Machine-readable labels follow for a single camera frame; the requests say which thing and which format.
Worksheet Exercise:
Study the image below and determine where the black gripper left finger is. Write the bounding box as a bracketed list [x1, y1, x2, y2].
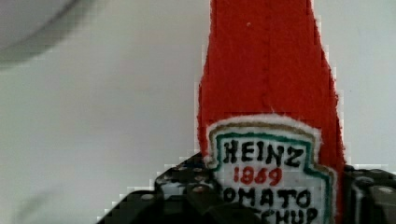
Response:
[97, 153, 262, 224]

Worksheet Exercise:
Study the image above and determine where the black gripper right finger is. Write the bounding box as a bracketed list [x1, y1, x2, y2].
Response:
[342, 165, 396, 224]

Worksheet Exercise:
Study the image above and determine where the red plush ketchup bottle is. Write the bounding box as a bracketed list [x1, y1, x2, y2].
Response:
[197, 0, 345, 224]

